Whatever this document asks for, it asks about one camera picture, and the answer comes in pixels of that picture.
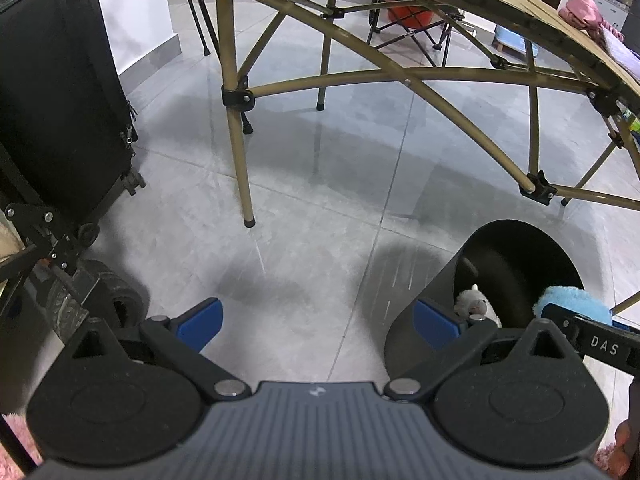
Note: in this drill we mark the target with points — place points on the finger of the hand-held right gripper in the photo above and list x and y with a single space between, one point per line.
557 317

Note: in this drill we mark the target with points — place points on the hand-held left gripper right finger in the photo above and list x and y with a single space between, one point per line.
435 322

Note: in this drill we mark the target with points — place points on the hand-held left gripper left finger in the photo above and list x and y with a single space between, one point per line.
200 321

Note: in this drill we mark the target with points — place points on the light blue plush toy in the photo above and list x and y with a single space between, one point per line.
570 297

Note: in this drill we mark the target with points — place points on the yellow and white plush toy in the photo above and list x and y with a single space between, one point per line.
475 302

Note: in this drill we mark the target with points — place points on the black trash bin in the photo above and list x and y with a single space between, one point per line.
500 250

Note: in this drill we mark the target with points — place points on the person's right hand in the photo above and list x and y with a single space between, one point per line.
625 447

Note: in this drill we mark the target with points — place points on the black folding cart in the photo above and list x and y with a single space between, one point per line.
35 220

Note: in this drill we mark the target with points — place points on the pink fluffy rug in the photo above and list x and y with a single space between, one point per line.
22 430

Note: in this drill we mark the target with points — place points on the tan folding table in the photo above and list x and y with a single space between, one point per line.
235 95

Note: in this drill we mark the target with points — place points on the pale lilac cloth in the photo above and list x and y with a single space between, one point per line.
622 52

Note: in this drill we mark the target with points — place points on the black suitcase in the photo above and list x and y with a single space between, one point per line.
60 85

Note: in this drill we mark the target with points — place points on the light blue box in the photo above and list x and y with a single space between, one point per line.
515 40

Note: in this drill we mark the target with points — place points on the black folding chair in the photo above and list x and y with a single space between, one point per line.
446 40

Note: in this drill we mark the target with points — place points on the black tripod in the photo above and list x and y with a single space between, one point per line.
198 25

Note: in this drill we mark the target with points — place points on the orange bag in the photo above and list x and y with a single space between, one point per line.
410 17

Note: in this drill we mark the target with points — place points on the pink cloth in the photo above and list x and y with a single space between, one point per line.
582 10

